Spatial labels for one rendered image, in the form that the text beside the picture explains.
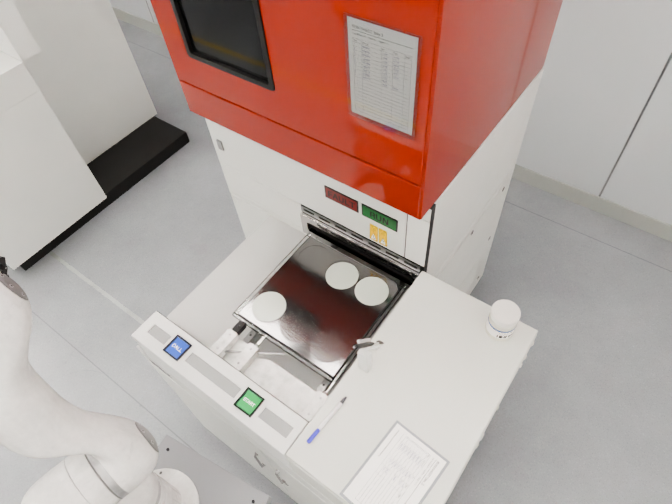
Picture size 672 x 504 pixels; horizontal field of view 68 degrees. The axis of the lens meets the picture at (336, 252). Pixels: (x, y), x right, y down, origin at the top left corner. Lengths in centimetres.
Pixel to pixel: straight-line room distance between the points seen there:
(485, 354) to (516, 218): 167
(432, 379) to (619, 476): 126
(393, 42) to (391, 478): 90
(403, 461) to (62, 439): 70
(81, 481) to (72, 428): 11
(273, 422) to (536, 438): 134
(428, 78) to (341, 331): 75
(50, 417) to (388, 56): 82
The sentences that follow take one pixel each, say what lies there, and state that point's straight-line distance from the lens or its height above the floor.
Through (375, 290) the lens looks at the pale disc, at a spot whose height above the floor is 90.
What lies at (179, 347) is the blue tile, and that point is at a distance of 143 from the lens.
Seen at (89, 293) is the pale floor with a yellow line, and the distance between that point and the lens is 296.
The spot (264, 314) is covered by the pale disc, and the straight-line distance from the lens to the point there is 149.
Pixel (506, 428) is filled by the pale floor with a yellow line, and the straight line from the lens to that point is 233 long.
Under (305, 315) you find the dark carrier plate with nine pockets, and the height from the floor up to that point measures 90.
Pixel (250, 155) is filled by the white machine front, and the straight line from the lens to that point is 164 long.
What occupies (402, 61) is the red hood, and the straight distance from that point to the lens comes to 98.
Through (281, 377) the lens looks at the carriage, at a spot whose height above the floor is 88.
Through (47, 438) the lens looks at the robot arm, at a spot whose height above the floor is 141.
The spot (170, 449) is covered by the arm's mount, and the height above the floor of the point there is 87.
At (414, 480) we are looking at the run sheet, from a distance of 122.
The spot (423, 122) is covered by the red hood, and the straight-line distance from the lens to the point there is 103.
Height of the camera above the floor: 216
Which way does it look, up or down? 53 degrees down
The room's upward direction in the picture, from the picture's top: 6 degrees counter-clockwise
